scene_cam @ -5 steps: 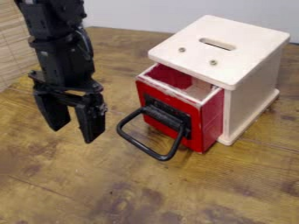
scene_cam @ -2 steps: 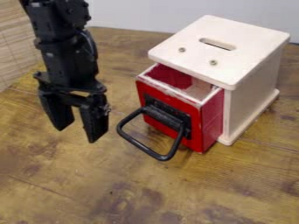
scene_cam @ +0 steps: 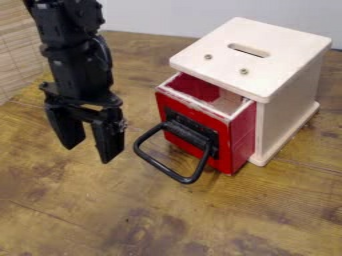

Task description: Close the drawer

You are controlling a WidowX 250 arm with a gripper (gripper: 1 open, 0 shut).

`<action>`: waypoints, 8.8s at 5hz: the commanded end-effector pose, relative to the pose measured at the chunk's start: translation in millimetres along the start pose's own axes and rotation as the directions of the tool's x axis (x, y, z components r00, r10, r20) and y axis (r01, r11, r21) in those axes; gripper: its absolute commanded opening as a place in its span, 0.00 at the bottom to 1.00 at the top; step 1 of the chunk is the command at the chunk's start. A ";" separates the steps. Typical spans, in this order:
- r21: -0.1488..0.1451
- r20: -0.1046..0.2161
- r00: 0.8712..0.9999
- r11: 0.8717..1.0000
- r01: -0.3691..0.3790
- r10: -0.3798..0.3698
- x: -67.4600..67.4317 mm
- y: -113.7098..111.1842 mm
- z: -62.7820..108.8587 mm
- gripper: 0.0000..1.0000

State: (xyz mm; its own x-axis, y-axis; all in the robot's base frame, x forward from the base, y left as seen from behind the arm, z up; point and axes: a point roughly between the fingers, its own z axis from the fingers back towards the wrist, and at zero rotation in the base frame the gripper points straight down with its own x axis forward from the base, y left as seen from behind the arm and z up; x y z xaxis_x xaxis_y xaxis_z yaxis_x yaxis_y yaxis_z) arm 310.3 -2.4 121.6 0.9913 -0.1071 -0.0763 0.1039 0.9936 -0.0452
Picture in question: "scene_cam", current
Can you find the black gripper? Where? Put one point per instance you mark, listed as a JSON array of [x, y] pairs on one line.
[[79, 96]]

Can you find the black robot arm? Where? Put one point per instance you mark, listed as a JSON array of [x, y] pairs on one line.
[[65, 21]]

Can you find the red drawer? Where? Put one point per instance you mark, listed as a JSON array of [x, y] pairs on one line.
[[211, 110]]

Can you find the white wooden cabinet box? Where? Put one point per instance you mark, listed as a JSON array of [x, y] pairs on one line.
[[268, 64]]

